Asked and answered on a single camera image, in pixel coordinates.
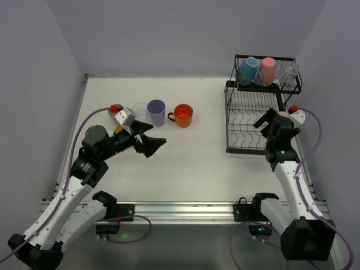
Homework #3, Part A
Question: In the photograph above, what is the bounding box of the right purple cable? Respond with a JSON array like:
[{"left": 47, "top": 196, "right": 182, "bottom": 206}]
[{"left": 229, "top": 105, "right": 354, "bottom": 270}]

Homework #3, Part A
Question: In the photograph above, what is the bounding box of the beige cup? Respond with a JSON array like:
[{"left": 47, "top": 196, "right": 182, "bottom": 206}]
[{"left": 107, "top": 103, "right": 123, "bottom": 125}]

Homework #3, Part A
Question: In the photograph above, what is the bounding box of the right control box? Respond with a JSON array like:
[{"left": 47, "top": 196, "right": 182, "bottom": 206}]
[{"left": 248, "top": 224, "right": 272, "bottom": 240}]

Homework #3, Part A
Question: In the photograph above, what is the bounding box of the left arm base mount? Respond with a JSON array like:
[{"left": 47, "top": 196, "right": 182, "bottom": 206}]
[{"left": 115, "top": 204, "right": 135, "bottom": 223}]

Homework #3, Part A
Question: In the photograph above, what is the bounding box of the pink ceramic mug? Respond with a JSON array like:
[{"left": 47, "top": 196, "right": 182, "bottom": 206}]
[{"left": 277, "top": 111, "right": 289, "bottom": 117}]

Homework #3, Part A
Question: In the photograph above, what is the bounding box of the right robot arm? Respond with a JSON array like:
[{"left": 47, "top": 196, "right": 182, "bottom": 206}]
[{"left": 251, "top": 109, "right": 335, "bottom": 261}]

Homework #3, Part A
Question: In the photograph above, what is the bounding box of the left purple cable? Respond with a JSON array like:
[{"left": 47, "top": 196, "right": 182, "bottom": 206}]
[{"left": 0, "top": 104, "right": 152, "bottom": 264}]

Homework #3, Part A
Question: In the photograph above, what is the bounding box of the yellow mug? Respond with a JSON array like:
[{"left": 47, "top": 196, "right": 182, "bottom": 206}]
[{"left": 113, "top": 125, "right": 123, "bottom": 135}]

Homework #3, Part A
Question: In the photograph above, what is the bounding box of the blue mug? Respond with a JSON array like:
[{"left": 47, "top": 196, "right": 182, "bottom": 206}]
[{"left": 237, "top": 56, "right": 263, "bottom": 86}]

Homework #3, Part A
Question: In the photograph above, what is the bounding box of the pink tumbler cup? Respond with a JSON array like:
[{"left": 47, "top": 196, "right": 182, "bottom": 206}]
[{"left": 258, "top": 57, "right": 276, "bottom": 87}]

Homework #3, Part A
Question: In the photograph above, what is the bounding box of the purple cable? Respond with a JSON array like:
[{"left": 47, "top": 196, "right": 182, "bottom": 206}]
[
  {"left": 229, "top": 105, "right": 354, "bottom": 270},
  {"left": 0, "top": 104, "right": 152, "bottom": 264}
]

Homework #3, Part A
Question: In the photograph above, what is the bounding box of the lavender cup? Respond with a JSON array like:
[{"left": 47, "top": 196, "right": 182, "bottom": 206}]
[{"left": 147, "top": 100, "right": 166, "bottom": 127}]

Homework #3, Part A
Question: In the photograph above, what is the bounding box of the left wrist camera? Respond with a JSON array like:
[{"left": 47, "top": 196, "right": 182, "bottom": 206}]
[{"left": 114, "top": 107, "right": 136, "bottom": 127}]

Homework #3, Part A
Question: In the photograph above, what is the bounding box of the clear glass upper rack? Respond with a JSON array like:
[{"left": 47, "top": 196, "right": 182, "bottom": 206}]
[{"left": 277, "top": 61, "right": 300, "bottom": 87}]

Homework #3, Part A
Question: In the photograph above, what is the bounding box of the orange mug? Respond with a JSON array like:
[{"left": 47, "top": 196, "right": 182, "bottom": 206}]
[{"left": 167, "top": 103, "right": 194, "bottom": 128}]

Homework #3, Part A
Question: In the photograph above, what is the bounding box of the left control box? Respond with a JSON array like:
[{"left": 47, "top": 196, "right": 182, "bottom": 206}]
[{"left": 96, "top": 222, "right": 120, "bottom": 240}]

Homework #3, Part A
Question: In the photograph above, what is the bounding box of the aluminium mounting rail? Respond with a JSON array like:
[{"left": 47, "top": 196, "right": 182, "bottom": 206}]
[{"left": 38, "top": 199, "right": 332, "bottom": 224}]

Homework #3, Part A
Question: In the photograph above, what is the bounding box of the clear glass cup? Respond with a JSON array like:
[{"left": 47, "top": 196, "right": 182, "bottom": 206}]
[{"left": 132, "top": 102, "right": 148, "bottom": 123}]

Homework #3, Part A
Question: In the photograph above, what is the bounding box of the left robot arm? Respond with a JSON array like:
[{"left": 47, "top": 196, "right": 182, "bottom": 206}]
[{"left": 8, "top": 121, "right": 166, "bottom": 269}]

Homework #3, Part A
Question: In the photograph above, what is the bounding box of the black dish rack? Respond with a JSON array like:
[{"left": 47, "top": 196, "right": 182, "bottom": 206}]
[{"left": 224, "top": 54, "right": 303, "bottom": 155}]

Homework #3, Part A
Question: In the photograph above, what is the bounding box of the control box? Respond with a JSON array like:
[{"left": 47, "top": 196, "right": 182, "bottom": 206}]
[
  {"left": 96, "top": 222, "right": 120, "bottom": 240},
  {"left": 248, "top": 224, "right": 272, "bottom": 240}
]

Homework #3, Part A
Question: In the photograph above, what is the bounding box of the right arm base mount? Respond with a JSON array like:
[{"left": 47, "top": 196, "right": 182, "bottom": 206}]
[{"left": 233, "top": 197, "right": 266, "bottom": 222}]

